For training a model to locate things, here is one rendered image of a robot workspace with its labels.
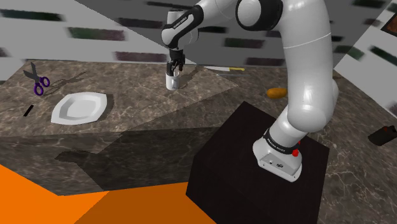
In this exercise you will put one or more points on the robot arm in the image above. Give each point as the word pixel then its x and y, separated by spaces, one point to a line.
pixel 305 62

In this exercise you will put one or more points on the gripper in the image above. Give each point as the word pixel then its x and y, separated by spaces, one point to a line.
pixel 176 55

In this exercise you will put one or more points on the white mug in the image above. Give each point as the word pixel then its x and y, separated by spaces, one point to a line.
pixel 172 81

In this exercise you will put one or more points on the brown potato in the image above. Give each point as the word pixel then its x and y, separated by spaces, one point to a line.
pixel 277 92

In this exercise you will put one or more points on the small black stick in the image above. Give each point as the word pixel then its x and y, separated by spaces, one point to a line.
pixel 28 110

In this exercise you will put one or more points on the dark framed wall picture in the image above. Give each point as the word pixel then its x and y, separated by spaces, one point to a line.
pixel 390 26

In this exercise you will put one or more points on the white plate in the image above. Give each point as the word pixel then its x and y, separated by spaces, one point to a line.
pixel 80 108

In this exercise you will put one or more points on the dark red black box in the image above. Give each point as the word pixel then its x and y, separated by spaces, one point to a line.
pixel 383 135

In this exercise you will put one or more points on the black robot stand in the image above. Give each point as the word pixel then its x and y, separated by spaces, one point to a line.
pixel 248 183

